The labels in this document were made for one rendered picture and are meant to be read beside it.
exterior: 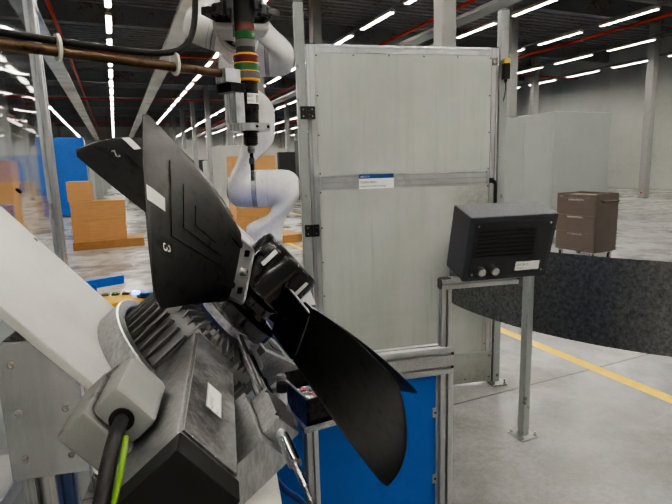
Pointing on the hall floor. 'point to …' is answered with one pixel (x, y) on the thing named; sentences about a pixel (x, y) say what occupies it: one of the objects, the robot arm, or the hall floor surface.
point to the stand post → (67, 490)
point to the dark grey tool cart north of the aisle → (587, 221)
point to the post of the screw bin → (312, 464)
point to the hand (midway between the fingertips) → (241, 3)
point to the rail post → (445, 437)
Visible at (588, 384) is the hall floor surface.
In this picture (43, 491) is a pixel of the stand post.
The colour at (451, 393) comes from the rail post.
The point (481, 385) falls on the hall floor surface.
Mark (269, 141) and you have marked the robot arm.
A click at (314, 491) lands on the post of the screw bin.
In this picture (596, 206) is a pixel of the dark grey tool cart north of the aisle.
